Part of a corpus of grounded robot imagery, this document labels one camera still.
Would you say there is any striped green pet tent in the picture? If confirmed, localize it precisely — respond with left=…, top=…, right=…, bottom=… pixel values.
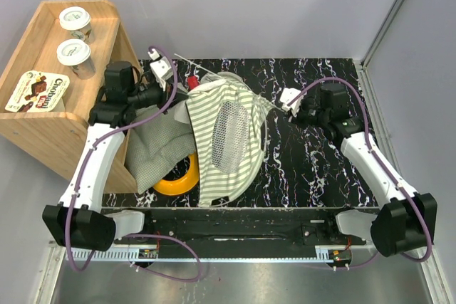
left=185, top=72, right=274, bottom=207

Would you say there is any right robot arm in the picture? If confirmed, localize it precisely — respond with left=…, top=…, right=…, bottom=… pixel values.
left=280, top=77, right=437, bottom=263

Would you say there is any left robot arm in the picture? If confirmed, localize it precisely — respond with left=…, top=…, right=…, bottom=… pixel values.
left=42, top=61, right=178, bottom=251

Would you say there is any yellow pet bowl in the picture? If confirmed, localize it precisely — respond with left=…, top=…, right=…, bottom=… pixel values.
left=152, top=152, right=200, bottom=196

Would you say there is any red toothpaste box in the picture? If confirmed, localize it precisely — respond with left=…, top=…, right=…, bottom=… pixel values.
left=187, top=75, right=200, bottom=90

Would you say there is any green checked cushion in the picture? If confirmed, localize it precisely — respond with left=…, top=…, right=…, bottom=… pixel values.
left=125, top=102, right=196, bottom=194

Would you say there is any white lidded cup front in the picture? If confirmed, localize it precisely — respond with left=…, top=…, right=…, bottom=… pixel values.
left=56, top=38, right=95, bottom=80

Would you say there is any white lidded cup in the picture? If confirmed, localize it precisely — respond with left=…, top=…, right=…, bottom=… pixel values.
left=56, top=38, right=95, bottom=80
left=59, top=6, right=95, bottom=44

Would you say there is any wooden shelf unit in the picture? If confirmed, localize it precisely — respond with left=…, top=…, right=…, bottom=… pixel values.
left=1, top=0, right=140, bottom=180

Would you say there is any white lidded cup rear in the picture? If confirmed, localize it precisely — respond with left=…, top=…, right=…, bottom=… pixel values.
left=59, top=6, right=95, bottom=44

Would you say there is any Chobani yogurt flip pack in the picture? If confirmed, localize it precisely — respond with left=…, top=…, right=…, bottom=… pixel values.
left=4, top=70, right=70, bottom=113

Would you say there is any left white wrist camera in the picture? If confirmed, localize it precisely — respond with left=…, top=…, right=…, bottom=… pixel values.
left=148, top=48, right=173, bottom=90

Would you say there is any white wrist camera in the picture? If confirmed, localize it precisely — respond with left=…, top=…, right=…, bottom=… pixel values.
left=148, top=48, right=173, bottom=90
left=279, top=88, right=304, bottom=117

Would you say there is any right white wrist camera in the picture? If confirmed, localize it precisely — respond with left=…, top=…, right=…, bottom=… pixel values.
left=279, top=88, right=304, bottom=117

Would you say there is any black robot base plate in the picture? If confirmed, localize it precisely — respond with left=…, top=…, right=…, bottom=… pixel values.
left=113, top=206, right=367, bottom=259

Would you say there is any aluminium rail frame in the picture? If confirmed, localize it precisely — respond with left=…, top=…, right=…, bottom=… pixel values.
left=42, top=62, right=455, bottom=303

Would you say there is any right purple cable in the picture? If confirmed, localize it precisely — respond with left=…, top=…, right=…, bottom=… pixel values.
left=290, top=76, right=434, bottom=271

